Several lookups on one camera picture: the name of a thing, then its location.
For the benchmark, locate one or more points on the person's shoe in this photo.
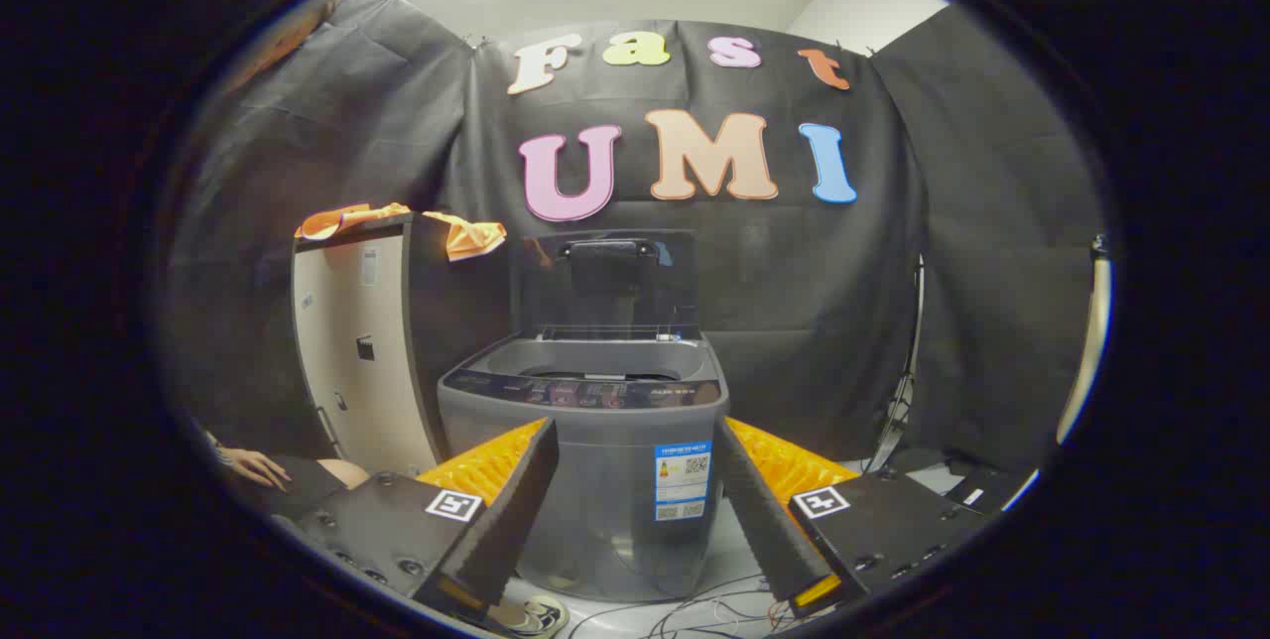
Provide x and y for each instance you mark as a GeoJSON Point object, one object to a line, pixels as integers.
{"type": "Point", "coordinates": [541, 613]}

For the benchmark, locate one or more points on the white pole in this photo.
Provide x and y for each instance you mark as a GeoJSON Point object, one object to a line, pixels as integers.
{"type": "Point", "coordinates": [1091, 341]}

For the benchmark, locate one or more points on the black box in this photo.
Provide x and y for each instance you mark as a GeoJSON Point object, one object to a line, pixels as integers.
{"type": "Point", "coordinates": [992, 490]}

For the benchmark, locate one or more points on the beige cabinet with dark sides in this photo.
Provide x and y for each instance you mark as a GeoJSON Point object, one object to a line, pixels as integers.
{"type": "Point", "coordinates": [357, 391]}

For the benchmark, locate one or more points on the brown blurred object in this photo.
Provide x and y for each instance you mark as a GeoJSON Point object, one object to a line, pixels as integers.
{"type": "Point", "coordinates": [283, 44]}

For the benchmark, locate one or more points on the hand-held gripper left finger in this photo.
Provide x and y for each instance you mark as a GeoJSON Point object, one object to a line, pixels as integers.
{"type": "Point", "coordinates": [501, 520]}

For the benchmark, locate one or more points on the black light stand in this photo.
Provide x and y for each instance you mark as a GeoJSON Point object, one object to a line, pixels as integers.
{"type": "Point", "coordinates": [905, 391]}

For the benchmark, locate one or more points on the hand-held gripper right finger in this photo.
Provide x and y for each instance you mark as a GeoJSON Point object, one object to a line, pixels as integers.
{"type": "Point", "coordinates": [764, 520]}

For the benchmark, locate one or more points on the black backdrop cloth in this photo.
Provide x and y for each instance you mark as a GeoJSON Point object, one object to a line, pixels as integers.
{"type": "Point", "coordinates": [794, 272]}

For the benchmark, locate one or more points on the grey washing machine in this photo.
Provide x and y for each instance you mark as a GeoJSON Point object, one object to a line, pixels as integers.
{"type": "Point", "coordinates": [615, 480]}

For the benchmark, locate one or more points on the dark glass washing machine lid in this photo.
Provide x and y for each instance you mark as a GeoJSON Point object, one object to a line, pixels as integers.
{"type": "Point", "coordinates": [605, 287]}

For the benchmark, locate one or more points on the person's leg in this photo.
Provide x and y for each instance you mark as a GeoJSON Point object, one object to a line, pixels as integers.
{"type": "Point", "coordinates": [342, 472]}

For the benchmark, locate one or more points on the orange shirt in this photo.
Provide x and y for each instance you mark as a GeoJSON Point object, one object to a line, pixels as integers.
{"type": "Point", "coordinates": [471, 234]}

